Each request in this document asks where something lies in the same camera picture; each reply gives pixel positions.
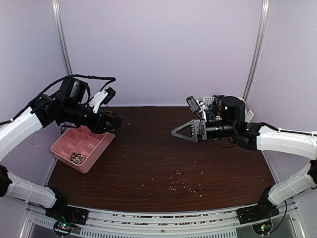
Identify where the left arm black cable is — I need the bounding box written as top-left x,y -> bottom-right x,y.
0,73 -> 116,124

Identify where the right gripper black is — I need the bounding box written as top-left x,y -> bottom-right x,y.
171,119 -> 237,143

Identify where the white perforated plastic basket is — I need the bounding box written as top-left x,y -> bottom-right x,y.
200,96 -> 254,122

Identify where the right aluminium frame post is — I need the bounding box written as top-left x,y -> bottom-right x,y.
243,0 -> 270,103

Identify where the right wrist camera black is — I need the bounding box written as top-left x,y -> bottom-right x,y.
186,96 -> 208,122

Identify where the right arm base board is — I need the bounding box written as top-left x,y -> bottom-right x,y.
236,205 -> 279,235

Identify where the aluminium frame post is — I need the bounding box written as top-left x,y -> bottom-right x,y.
243,0 -> 270,103
52,0 -> 72,75

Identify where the navy floral tie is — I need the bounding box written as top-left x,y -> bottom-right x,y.
208,95 -> 225,120

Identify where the left aluminium frame post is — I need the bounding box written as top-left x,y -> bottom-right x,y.
52,0 -> 72,75

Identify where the aluminium front rail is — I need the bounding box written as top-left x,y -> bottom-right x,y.
24,194 -> 298,238

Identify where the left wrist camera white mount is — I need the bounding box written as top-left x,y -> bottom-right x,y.
88,87 -> 116,114

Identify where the cream paisley rolled tie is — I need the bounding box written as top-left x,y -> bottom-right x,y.
70,153 -> 87,165

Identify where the brown green patterned tie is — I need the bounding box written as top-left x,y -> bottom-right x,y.
105,111 -> 122,135

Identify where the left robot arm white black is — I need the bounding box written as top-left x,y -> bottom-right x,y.
0,74 -> 122,220

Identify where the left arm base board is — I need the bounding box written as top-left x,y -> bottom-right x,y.
44,205 -> 89,236

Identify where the pink divided organizer box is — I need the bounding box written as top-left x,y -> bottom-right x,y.
51,126 -> 115,174

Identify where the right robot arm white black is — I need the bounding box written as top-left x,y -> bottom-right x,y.
171,95 -> 317,219

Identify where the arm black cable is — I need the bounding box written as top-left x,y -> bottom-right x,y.
212,122 -> 317,224
0,73 -> 116,124

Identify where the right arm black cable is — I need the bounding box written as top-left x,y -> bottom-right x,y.
212,122 -> 317,224

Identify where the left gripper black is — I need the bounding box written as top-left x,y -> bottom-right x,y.
62,101 -> 118,134

